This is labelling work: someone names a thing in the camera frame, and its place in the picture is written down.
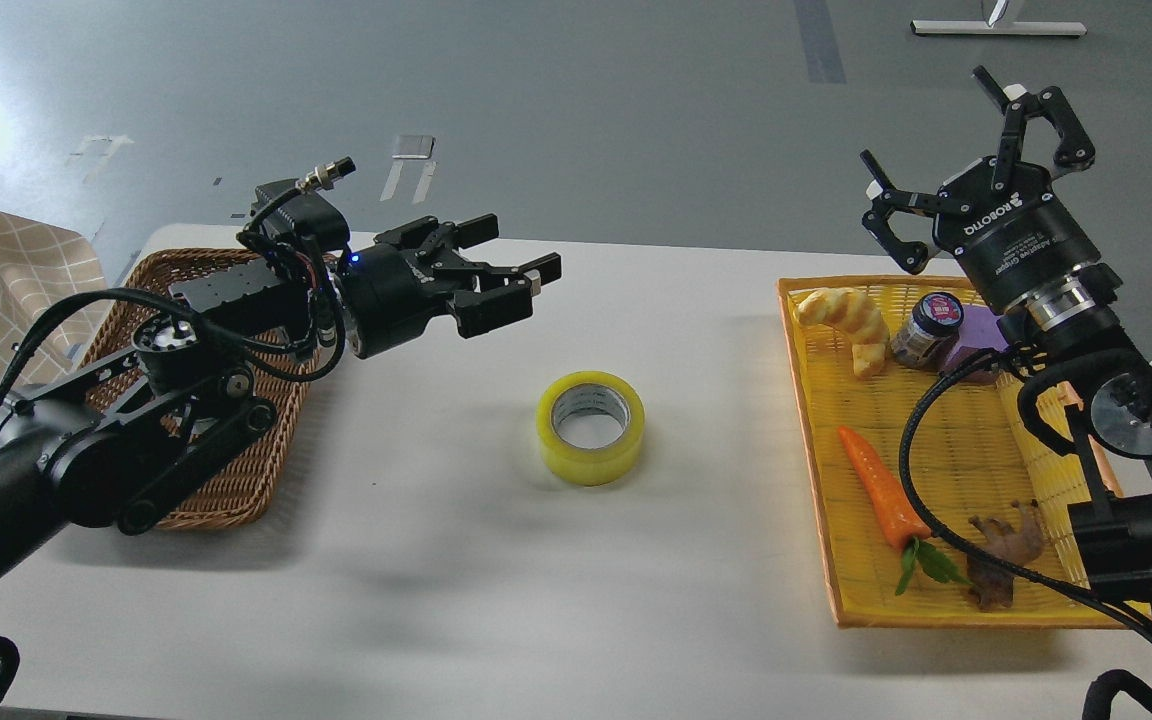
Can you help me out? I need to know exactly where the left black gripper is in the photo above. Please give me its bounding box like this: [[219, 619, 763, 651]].
[[338, 213, 562, 359]]

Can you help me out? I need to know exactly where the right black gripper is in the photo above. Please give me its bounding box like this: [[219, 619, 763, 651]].
[[861, 66, 1126, 319]]

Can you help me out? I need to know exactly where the yellow tape roll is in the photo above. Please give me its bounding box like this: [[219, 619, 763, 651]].
[[535, 370, 646, 487]]

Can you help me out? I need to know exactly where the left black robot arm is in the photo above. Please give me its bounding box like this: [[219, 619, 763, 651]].
[[0, 158, 562, 705]]

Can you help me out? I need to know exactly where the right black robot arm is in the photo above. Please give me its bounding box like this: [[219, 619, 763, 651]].
[[861, 67, 1152, 719]]

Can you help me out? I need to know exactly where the purple foam block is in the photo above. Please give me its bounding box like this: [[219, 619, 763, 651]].
[[935, 304, 1007, 376]]

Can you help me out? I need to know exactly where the small dark glass jar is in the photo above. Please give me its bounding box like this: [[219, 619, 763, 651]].
[[890, 291, 965, 369]]

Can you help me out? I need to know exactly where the toy croissant bread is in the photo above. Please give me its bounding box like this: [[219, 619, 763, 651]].
[[796, 287, 890, 381]]

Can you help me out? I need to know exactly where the white metal stand base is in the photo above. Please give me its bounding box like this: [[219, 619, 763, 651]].
[[909, 1, 1087, 38]]

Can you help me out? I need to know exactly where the yellow plastic basket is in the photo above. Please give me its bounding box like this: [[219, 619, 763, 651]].
[[778, 275, 1114, 629]]

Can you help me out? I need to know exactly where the brown wicker basket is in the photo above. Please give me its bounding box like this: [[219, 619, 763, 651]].
[[81, 249, 310, 530]]

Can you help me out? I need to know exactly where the toy orange carrot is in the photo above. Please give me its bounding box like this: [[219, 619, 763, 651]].
[[836, 427, 970, 596]]

